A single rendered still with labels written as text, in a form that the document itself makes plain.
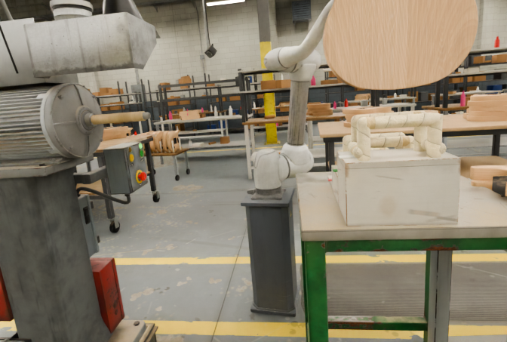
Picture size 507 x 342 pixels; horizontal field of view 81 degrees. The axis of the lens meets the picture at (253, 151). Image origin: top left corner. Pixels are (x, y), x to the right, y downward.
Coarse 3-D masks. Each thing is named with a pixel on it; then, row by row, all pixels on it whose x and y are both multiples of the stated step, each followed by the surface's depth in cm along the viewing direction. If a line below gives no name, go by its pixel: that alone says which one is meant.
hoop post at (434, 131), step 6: (438, 120) 71; (432, 126) 72; (438, 126) 72; (432, 132) 72; (438, 132) 72; (432, 138) 73; (438, 138) 72; (432, 144) 73; (438, 144) 72; (426, 150) 75; (432, 150) 73; (438, 150) 73; (426, 156) 75; (432, 156) 73; (438, 156) 73
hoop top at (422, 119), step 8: (432, 112) 72; (360, 120) 74; (368, 120) 74; (376, 120) 73; (384, 120) 73; (392, 120) 73; (400, 120) 72; (408, 120) 72; (416, 120) 72; (424, 120) 72; (432, 120) 71; (376, 128) 74
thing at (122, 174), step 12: (120, 144) 133; (132, 144) 130; (108, 156) 124; (120, 156) 123; (108, 168) 125; (120, 168) 124; (132, 168) 127; (144, 168) 137; (108, 180) 126; (120, 180) 125; (132, 180) 127; (144, 180) 137; (96, 192) 127; (120, 192) 126; (132, 192) 127
